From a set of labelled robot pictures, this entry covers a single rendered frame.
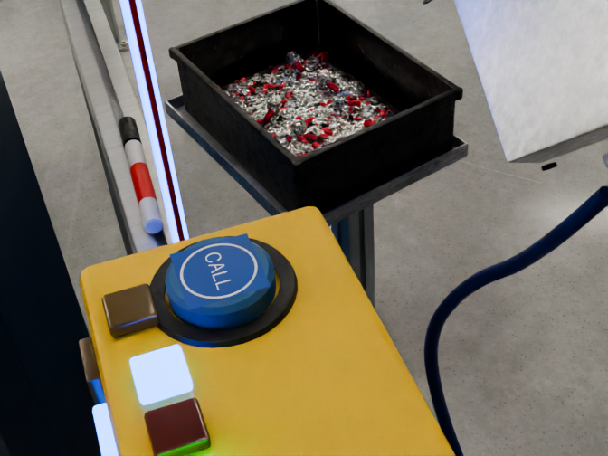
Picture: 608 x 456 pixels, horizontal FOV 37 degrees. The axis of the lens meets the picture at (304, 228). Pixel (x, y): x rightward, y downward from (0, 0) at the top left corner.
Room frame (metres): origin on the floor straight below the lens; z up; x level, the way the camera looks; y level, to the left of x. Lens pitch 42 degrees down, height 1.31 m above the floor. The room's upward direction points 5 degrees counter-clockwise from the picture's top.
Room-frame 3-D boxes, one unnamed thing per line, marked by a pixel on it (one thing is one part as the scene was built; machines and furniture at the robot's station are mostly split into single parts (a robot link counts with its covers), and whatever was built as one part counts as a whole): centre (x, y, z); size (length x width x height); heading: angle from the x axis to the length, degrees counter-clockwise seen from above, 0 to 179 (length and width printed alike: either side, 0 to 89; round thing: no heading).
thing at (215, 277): (0.24, 0.03, 1.08); 0.04 x 0.04 x 0.02
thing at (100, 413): (0.19, 0.07, 1.04); 0.02 x 0.01 x 0.03; 16
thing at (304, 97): (0.69, -0.02, 0.83); 0.19 x 0.14 x 0.02; 30
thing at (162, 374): (0.20, 0.05, 1.08); 0.02 x 0.02 x 0.01; 16
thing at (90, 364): (0.22, 0.08, 1.04); 0.02 x 0.01 x 0.03; 16
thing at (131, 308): (0.23, 0.06, 1.08); 0.02 x 0.02 x 0.01; 16
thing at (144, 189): (0.57, 0.13, 0.87); 0.14 x 0.01 x 0.01; 13
